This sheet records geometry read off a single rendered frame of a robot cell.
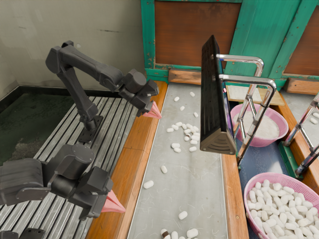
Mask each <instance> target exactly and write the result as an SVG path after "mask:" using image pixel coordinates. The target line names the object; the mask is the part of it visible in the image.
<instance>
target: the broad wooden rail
mask: <svg viewBox="0 0 319 239"><path fill-rule="evenodd" d="M153 81H154V82H155V83H156V84H157V86H158V88H159V94H157V95H156V96H152V97H151V99H150V101H152V100H154V101H155V103H156V105H157V107H158V110H159V112H160V114H161V111H162V107H163V103H164V100H165V97H166V93H167V89H168V84H167V83H166V82H165V81H155V80H153ZM158 122H159V119H157V118H153V117H145V116H142V114H141V116H139V117H137V116H136V117H135V120H134V122H133V125H132V127H131V130H130V132H129V134H128V136H127V139H126V141H125V143H124V146H123V148H122V151H121V153H120V155H119V158H118V160H117V163H116V165H115V167H114V170H113V172H112V175H111V177H110V178H111V180H112V181H113V183H114V184H113V187H112V191H113V192H114V194H115V196H116V198H117V199H118V201H119V202H120V204H121V205H122V206H123V207H124V208H125V209H126V211H125V212H124V213H119V212H101V213H100V216H99V217H98V218H96V219H95V218H93V220H92V222H91V225H90V227H89V230H88V232H87V234H86V237H85V239H127V237H128V234H129V230H130V226H131V222H132V219H133V215H134V211H135V207H136V204H137V200H138V197H139V193H140V189H141V185H142V181H143V178H144V174H145V170H146V167H147V163H148V159H149V156H150V152H151V148H152V144H153V141H154V137H155V134H156V130H157V126H158Z"/></svg>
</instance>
